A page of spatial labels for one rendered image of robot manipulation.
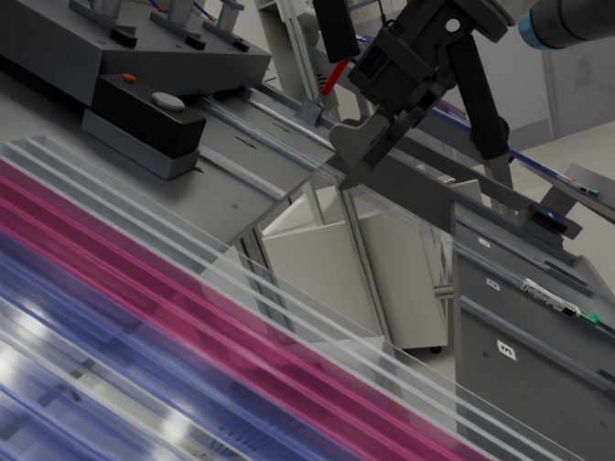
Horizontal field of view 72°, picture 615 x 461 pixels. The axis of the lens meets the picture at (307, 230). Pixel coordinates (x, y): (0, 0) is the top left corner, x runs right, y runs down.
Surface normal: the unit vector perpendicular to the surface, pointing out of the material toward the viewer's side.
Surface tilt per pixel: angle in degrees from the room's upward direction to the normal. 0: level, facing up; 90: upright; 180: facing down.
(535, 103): 90
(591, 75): 90
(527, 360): 44
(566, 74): 90
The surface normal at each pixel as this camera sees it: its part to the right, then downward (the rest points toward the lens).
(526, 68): 0.06, 0.26
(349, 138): -0.29, 0.35
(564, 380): 0.42, -0.79
